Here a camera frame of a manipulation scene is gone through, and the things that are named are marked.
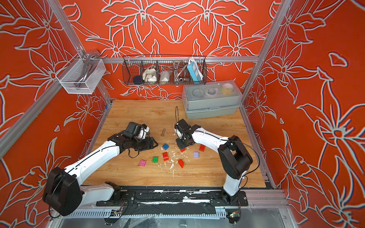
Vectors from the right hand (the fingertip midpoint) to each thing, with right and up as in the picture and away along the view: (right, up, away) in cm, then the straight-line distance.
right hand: (179, 144), depth 89 cm
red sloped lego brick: (+1, -11, -5) cm, 12 cm away
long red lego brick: (+15, -3, +2) cm, 16 cm away
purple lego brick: (+11, -7, -1) cm, 13 cm away
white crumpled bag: (-19, +45, +3) cm, 49 cm away
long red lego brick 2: (+3, -4, +1) cm, 5 cm away
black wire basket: (-11, +51, +11) cm, 54 cm away
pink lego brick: (-22, -10, -5) cm, 25 cm away
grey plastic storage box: (+29, +30, +9) cm, 43 cm away
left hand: (-14, +2, -7) cm, 16 cm away
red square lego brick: (-9, -7, -1) cm, 11 cm away
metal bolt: (-12, +5, +10) cm, 16 cm away
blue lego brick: (-9, -2, +3) cm, 10 cm away
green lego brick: (-15, -9, -3) cm, 17 cm away
